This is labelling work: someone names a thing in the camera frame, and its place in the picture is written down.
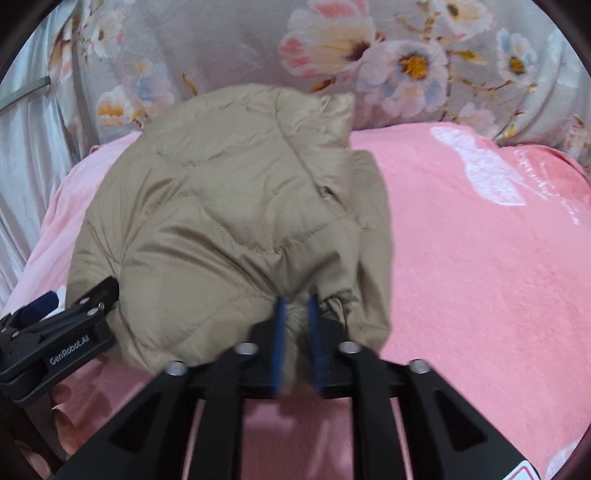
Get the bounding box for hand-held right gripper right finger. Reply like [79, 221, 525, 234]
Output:
[307, 295, 543, 480]

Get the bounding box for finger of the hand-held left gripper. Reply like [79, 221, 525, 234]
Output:
[55, 276, 122, 326]
[9, 287, 70, 329]

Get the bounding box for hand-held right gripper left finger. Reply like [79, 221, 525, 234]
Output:
[53, 298, 291, 480]

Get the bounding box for khaki puffer jacket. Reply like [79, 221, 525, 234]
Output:
[67, 83, 395, 398]

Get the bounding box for person's left hand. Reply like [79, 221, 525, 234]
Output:
[11, 381, 86, 478]

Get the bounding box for grey satin cloth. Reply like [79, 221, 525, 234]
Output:
[0, 28, 139, 305]

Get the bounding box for pink fleece blanket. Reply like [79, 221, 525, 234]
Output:
[0, 121, 591, 480]

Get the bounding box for grey metal rod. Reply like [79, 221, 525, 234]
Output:
[0, 76, 51, 112]

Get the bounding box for grey floral quilt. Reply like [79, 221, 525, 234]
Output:
[46, 0, 591, 151]

